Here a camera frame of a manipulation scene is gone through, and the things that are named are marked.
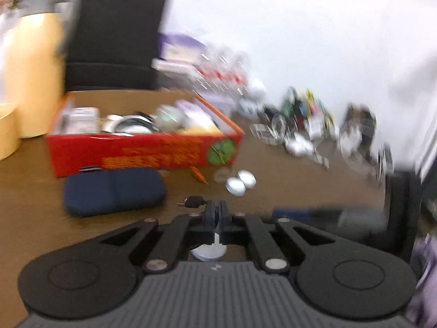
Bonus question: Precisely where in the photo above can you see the navy blue zip case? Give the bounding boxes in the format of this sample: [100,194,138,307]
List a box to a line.
[63,168,168,218]

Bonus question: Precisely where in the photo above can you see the dark brown object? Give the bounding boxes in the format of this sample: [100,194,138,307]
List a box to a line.
[341,104,377,151]

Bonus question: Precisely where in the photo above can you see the round glass jar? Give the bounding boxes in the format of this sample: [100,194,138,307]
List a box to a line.
[155,105,187,130]

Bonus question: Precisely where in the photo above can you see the black paper bag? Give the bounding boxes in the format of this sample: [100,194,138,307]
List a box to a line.
[65,0,172,91]

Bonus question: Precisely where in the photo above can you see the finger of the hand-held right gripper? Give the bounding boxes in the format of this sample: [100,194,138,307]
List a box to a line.
[272,205,387,243]

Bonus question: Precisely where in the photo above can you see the white robot toy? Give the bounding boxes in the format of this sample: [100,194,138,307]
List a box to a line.
[238,80,267,117]

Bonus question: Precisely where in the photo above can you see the small orange object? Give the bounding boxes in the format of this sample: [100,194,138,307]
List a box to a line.
[189,166,209,185]

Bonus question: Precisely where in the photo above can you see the purple patterned clothing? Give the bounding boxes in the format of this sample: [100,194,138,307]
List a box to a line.
[406,236,437,328]

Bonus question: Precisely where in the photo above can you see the small silver round tin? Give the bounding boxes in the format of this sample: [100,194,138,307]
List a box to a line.
[238,170,257,189]
[225,177,247,197]

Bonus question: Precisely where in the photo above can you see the clear wire mesh holder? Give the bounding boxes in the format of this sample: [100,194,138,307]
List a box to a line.
[250,113,295,145]

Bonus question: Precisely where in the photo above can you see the silver metal bowl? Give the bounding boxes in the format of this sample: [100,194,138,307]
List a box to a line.
[102,112,160,134]

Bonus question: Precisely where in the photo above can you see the purple fluffy headband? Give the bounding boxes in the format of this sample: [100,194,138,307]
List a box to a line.
[176,100,220,132]

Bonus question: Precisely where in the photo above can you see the yellow ceramic mug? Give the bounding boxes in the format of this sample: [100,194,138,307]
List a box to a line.
[0,102,22,161]

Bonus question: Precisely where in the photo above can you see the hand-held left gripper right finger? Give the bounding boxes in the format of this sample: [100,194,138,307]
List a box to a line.
[218,200,338,274]

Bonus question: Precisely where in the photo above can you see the purple tissue pack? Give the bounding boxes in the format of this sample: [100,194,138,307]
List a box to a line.
[159,32,206,61]

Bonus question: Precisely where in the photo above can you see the red cardboard box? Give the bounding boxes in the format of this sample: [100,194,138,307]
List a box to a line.
[46,90,245,178]

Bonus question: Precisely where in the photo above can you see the white plastic container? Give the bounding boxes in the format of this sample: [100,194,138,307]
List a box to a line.
[61,107,102,134]

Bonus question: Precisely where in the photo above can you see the crumpled silver foil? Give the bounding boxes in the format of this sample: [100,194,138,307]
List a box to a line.
[285,133,317,157]

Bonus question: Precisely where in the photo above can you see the colourful snack packets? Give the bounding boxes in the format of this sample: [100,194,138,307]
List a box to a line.
[300,90,337,138]

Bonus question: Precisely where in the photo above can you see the yellow thermos jug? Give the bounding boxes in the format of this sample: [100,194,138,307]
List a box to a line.
[3,0,75,139]

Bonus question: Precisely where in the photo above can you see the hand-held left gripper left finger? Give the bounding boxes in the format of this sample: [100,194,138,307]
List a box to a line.
[99,200,218,274]

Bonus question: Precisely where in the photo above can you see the black key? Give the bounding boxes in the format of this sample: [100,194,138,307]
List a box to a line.
[184,196,207,209]

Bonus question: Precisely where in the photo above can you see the white flat box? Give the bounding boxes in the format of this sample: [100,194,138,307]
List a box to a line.
[152,58,199,73]

